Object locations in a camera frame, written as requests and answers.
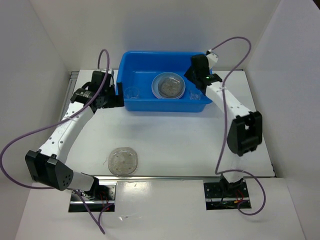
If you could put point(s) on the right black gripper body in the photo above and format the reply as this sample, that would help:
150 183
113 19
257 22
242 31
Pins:
196 76

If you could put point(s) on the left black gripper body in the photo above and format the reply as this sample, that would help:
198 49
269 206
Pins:
110 94

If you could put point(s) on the clear plastic cup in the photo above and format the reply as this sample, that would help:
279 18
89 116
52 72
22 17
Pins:
195 95
131 93

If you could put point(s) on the grey translucent plate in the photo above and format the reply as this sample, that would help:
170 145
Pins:
170 87

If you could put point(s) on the blue plastic plate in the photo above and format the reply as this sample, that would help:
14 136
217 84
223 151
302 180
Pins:
159 77

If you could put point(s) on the clear textured plate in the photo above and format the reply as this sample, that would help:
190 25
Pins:
122 161

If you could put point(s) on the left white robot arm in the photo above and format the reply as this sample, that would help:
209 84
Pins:
47 165

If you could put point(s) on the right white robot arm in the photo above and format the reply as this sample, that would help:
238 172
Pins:
243 127

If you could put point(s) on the blue plastic bin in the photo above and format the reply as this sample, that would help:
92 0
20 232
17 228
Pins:
139 68

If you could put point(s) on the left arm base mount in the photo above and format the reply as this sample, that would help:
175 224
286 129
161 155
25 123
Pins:
95 203

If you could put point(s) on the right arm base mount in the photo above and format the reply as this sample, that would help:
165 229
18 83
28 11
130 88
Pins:
222 196

